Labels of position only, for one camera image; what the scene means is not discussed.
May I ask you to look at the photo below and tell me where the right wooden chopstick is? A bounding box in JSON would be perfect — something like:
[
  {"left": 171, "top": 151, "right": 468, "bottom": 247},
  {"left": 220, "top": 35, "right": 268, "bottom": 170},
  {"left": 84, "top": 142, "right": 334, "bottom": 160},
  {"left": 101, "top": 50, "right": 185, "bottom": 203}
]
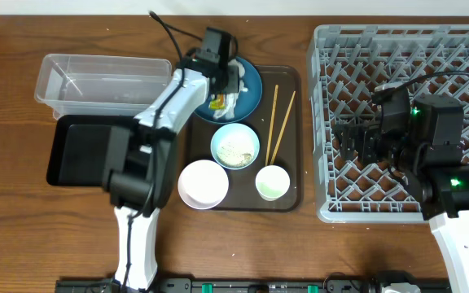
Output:
[{"left": 270, "top": 90, "right": 296, "bottom": 165}]

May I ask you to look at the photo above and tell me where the yellow snack wrapper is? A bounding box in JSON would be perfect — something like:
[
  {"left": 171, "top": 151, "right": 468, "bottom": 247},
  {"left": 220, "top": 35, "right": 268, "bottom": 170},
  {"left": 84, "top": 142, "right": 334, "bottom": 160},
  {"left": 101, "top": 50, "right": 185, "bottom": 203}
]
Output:
[{"left": 208, "top": 94, "right": 226, "bottom": 111}]

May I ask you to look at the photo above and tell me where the left wooden chopstick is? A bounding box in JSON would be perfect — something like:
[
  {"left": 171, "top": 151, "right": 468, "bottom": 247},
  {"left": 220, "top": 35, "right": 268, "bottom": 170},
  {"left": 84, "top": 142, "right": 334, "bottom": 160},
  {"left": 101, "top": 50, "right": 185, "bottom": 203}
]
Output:
[{"left": 265, "top": 84, "right": 278, "bottom": 166}]

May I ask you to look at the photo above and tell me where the brown serving tray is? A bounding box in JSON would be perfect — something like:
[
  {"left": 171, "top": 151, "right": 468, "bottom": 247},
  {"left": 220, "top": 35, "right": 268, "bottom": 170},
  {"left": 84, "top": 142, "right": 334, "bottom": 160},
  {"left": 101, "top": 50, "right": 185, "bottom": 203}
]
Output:
[{"left": 185, "top": 63, "right": 304, "bottom": 212}]

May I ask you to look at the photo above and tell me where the grey dishwasher rack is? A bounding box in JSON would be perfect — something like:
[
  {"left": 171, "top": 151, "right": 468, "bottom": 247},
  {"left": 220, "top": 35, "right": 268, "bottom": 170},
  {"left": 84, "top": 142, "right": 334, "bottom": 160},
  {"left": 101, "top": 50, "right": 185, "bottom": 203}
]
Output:
[{"left": 306, "top": 24, "right": 469, "bottom": 224}]

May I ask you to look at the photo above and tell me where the light blue bowl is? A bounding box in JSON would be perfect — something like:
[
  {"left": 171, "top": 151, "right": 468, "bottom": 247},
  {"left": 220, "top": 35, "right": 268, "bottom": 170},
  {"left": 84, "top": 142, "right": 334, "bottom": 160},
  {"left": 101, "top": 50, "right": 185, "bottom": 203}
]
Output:
[{"left": 210, "top": 123, "right": 260, "bottom": 170}]

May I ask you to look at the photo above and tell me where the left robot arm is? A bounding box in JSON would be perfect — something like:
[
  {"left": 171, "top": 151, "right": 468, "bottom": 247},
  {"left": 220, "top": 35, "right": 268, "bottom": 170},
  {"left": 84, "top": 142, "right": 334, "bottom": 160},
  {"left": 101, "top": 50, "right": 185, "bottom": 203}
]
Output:
[{"left": 103, "top": 59, "right": 241, "bottom": 292}]

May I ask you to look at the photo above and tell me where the white cup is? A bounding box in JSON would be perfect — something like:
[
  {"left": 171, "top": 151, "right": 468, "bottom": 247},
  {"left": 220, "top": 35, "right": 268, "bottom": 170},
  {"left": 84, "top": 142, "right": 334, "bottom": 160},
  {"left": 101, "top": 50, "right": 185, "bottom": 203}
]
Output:
[{"left": 255, "top": 165, "right": 291, "bottom": 201}]

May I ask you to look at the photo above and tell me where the clear plastic bin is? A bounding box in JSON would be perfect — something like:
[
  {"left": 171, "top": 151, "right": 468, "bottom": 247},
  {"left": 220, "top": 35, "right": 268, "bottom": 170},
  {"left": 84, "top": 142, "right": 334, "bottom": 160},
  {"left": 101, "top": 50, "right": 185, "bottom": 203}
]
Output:
[{"left": 35, "top": 54, "right": 172, "bottom": 119}]

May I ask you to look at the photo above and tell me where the dark blue plate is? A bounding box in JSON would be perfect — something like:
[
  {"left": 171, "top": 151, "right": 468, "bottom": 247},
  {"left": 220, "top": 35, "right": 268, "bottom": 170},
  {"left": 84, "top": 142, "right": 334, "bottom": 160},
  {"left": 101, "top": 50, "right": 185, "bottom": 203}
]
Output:
[{"left": 195, "top": 57, "right": 263, "bottom": 124}]

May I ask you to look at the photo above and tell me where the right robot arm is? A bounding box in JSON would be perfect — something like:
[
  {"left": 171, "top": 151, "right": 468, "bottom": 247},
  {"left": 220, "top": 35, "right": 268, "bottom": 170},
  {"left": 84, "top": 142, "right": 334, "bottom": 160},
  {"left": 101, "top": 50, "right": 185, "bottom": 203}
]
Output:
[{"left": 333, "top": 94, "right": 469, "bottom": 292}]

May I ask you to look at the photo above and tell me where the white tissue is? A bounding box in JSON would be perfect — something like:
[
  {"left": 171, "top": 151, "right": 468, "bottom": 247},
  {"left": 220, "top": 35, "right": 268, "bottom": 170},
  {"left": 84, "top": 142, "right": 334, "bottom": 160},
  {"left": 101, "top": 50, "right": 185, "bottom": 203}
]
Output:
[{"left": 213, "top": 58, "right": 248, "bottom": 120}]

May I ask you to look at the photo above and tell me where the black tray bin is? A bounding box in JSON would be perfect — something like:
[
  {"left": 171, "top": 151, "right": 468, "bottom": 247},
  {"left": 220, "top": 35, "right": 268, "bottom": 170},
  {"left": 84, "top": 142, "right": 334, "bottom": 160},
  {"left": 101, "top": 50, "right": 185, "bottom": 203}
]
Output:
[{"left": 46, "top": 115, "right": 134, "bottom": 187}]

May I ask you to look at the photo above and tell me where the wooden chopstick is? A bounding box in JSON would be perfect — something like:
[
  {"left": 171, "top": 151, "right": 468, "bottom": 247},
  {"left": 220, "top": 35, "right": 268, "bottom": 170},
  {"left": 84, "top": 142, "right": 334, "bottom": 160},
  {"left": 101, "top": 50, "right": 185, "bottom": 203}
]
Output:
[
  {"left": 270, "top": 90, "right": 296, "bottom": 165},
  {"left": 265, "top": 84, "right": 278, "bottom": 166}
]

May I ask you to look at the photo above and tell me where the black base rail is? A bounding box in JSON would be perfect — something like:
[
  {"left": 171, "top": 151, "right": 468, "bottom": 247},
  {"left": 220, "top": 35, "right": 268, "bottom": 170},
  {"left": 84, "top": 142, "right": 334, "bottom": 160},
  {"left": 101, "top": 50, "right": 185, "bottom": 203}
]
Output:
[{"left": 54, "top": 270, "right": 451, "bottom": 293}]

